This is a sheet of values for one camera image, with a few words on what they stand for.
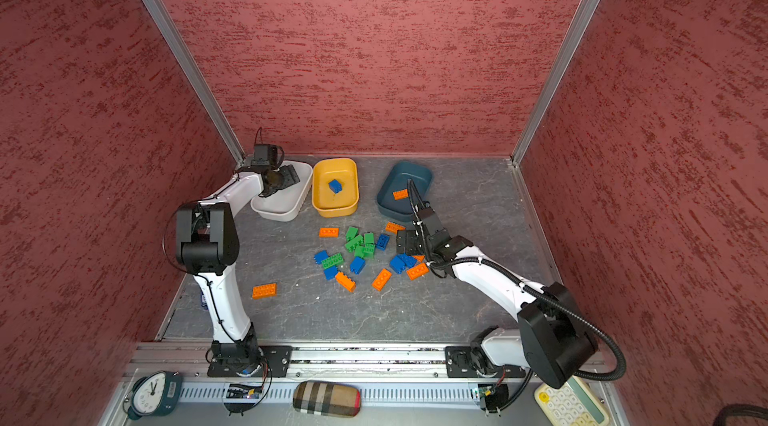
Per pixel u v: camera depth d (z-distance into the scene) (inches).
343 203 40.7
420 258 36.3
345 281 33.8
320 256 36.6
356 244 37.1
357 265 36.5
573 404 26.4
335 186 43.3
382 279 34.5
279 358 29.2
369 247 36.3
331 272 35.0
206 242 21.3
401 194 42.4
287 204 40.7
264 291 33.0
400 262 35.4
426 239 25.5
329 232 38.3
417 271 35.3
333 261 35.6
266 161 32.0
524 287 17.9
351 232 38.2
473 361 25.5
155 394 26.1
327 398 26.3
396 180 44.6
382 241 37.3
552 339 16.4
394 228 39.3
